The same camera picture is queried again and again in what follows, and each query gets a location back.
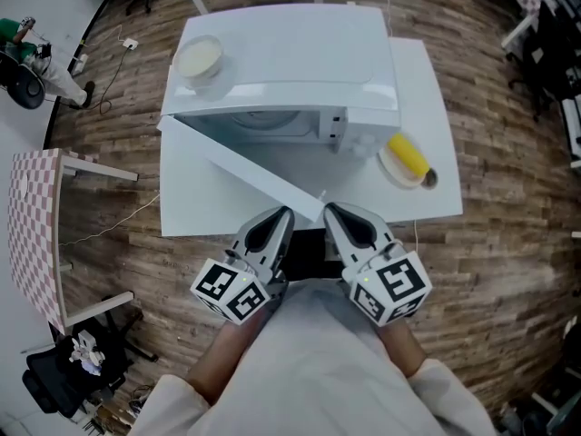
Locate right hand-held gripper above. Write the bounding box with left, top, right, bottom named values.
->
left=322, top=202, right=434, bottom=327

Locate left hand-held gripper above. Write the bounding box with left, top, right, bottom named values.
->
left=189, top=205, right=297, bottom=326

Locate white microwave door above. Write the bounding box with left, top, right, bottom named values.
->
left=156, top=114, right=325, bottom=224

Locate person's right forearm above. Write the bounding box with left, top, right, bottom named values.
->
left=376, top=319, right=428, bottom=379

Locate person's left forearm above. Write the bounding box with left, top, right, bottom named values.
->
left=187, top=309, right=270, bottom=409

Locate white microwave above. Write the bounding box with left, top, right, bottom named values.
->
left=161, top=3, right=402, bottom=155

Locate black stool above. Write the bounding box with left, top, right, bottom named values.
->
left=281, top=227, right=345, bottom=284

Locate round beige plate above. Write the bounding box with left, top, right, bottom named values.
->
left=377, top=144, right=430, bottom=191

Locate yellow corn cob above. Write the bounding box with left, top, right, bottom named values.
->
left=386, top=133, right=432, bottom=177

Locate person's white shirt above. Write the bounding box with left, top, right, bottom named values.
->
left=130, top=282, right=501, bottom=436

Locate white table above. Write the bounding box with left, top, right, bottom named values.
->
left=159, top=36, right=465, bottom=238

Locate white bowl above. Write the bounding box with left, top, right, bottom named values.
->
left=173, top=35, right=226, bottom=82

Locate white device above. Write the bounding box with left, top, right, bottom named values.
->
left=67, top=331, right=106, bottom=366

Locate black office chair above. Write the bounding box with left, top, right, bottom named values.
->
left=507, top=1, right=581, bottom=123
left=21, top=294, right=159, bottom=421

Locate black round chair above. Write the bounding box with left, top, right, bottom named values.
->
left=0, top=50, right=47, bottom=109

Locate white floor cable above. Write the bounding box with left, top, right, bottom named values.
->
left=57, top=192, right=162, bottom=248

